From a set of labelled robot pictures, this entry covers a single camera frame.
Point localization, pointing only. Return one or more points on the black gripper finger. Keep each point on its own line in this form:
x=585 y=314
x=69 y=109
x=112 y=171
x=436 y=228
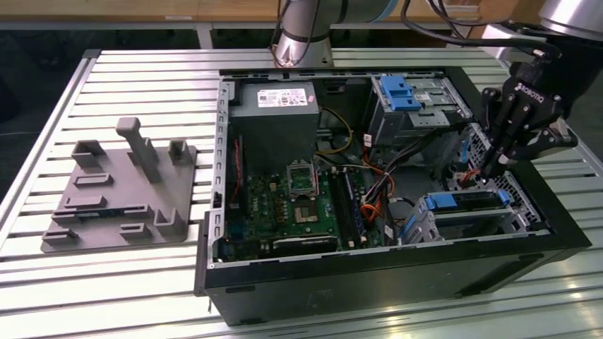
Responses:
x=555 y=139
x=496 y=123

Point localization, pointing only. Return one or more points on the hard disk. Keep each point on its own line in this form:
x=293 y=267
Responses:
x=440 y=201

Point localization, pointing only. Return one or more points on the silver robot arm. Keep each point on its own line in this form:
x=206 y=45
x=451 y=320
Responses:
x=301 y=35

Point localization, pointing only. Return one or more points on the grey metal disk bay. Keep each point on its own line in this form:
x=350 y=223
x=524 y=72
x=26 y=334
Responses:
x=475 y=212

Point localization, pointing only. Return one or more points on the black RAM slot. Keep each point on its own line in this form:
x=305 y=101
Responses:
x=356 y=208
x=342 y=208

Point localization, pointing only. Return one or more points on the grey metal drive cage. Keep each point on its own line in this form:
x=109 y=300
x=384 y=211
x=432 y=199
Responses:
x=424 y=120

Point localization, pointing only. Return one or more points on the CPU socket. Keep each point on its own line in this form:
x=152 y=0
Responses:
x=301 y=180

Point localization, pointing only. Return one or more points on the grey power supply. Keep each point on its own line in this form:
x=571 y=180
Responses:
x=273 y=134

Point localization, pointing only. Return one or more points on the black PC case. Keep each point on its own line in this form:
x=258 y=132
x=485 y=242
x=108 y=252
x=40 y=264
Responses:
x=376 y=282

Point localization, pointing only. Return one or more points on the black graphics card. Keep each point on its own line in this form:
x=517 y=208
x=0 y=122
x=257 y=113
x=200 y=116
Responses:
x=305 y=245

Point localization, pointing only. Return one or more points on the green motherboard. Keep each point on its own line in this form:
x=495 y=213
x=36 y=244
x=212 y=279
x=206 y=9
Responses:
x=262 y=205

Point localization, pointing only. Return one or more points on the grey parts rack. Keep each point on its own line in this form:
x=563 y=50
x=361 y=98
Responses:
x=122 y=197

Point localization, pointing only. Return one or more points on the green RAM stick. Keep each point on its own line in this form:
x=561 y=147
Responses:
x=101 y=213

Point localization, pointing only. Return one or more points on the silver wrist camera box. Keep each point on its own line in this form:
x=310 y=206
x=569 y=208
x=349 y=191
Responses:
x=493 y=39

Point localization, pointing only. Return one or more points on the blue plastic drive bracket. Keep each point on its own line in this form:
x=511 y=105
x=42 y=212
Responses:
x=400 y=93

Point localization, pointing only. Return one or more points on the wooden desk grey frame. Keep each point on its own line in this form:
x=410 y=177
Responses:
x=117 y=8

